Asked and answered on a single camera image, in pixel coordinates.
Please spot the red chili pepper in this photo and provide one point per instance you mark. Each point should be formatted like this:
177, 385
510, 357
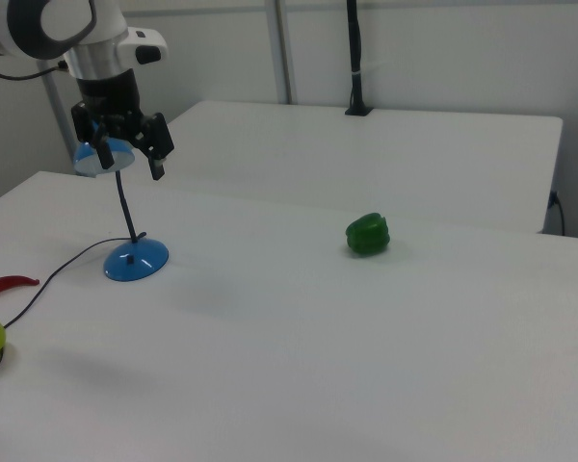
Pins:
5, 284

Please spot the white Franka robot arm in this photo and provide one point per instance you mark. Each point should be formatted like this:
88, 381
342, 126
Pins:
106, 24

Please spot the black pole with clamp base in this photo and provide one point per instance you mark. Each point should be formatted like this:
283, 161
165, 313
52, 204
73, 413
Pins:
355, 48

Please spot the grey metal wall post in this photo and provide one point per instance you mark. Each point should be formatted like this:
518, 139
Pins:
284, 48

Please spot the slanted grey metal post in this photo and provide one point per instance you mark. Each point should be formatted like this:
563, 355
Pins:
59, 115

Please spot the blue desk lamp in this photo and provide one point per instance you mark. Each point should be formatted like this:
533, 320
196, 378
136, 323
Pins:
135, 262

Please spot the green bell pepper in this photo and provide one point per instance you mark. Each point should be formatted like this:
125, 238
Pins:
368, 234

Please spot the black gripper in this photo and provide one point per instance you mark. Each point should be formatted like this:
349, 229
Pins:
108, 94

